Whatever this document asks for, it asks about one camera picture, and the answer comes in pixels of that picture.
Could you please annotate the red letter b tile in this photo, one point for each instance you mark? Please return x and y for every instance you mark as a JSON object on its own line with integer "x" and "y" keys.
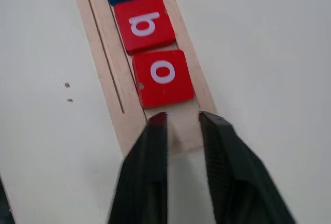
{"x": 144, "y": 24}

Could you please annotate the red letter o tile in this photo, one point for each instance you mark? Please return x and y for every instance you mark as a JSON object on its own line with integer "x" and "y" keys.
{"x": 163, "y": 79}

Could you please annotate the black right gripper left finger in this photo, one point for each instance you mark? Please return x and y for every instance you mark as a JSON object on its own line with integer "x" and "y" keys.
{"x": 144, "y": 177}

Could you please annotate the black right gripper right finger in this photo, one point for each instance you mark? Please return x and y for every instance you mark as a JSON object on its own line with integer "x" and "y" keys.
{"x": 238, "y": 182}

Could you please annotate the wooden tile rack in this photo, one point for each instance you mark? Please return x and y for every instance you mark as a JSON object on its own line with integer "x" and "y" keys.
{"x": 117, "y": 63}

